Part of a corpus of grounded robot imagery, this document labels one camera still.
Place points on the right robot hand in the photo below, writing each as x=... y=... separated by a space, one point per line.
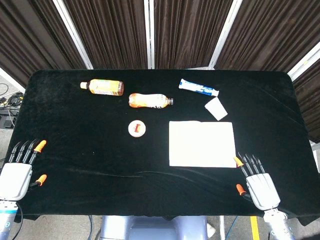
x=262 y=191

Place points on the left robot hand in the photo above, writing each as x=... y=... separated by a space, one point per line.
x=13 y=176

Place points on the white book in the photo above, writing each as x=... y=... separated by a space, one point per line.
x=202 y=144

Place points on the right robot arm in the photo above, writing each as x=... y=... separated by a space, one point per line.
x=278 y=225

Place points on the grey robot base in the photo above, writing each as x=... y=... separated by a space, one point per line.
x=155 y=228

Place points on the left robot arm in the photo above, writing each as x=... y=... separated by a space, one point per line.
x=6 y=220

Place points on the white metal table leg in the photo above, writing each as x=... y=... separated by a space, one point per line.
x=222 y=228

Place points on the black equipment box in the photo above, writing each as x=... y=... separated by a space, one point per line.
x=5 y=120

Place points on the white shoe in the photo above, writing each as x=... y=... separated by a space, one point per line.
x=210 y=230

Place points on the black velvet tablecloth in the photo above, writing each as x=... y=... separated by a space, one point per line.
x=100 y=162

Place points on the small white paper cup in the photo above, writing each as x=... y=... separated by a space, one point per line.
x=216 y=108

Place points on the blue white toothpaste tube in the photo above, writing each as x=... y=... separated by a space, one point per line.
x=197 y=87

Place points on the amber tea bottle white cap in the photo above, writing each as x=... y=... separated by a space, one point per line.
x=103 y=87

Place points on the round white tin red label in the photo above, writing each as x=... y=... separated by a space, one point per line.
x=137 y=128

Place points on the orange drink bottle dark cap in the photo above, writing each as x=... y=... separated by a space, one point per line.
x=150 y=100

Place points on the brown pleated curtain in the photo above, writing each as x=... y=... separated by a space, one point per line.
x=195 y=32

